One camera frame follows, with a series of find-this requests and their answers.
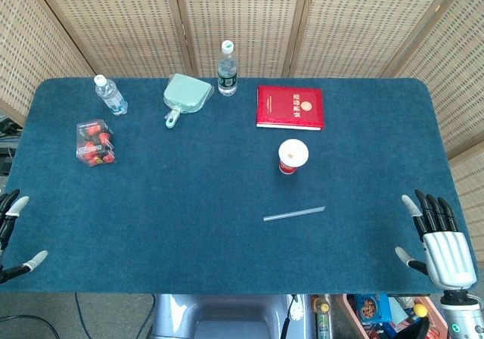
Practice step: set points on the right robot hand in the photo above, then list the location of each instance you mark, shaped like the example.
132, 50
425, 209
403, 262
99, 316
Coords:
446, 252

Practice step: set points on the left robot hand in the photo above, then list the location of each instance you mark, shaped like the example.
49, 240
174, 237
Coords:
8, 212

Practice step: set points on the transparent straw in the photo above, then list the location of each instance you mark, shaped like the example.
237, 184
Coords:
294, 213

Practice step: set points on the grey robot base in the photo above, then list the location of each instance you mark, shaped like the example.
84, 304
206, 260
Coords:
227, 316

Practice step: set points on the red cup with white lid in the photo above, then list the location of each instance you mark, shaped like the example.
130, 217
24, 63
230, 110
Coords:
293, 153

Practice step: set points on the red hardcover book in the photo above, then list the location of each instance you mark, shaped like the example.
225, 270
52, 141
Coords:
289, 106

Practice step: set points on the yellow ball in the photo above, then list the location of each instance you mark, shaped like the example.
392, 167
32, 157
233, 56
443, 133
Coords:
419, 310

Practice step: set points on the dark floor equipment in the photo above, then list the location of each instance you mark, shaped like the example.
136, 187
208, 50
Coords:
7, 146

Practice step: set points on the blue snack box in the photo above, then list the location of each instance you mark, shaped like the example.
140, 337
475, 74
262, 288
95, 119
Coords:
372, 308

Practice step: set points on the clear box of red toys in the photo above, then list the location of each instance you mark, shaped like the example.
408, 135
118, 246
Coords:
94, 142

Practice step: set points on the pink storage bin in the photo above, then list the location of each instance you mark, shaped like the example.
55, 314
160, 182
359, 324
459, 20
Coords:
349, 312

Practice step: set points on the bottle with yellow cap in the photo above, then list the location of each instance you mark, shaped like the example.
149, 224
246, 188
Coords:
322, 316

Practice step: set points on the water bottle with blue label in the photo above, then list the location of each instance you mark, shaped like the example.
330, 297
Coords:
111, 97

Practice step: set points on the white round disc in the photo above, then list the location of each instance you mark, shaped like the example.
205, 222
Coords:
296, 308

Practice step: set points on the blue felt table cover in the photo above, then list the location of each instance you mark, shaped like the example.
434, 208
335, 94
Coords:
189, 221

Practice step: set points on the light green dustpan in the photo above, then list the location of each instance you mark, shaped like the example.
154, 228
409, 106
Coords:
187, 93

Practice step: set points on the water bottle with green label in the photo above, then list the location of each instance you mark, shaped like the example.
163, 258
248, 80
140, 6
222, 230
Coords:
227, 74

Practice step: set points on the woven bamboo folding screen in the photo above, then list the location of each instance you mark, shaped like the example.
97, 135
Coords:
246, 21

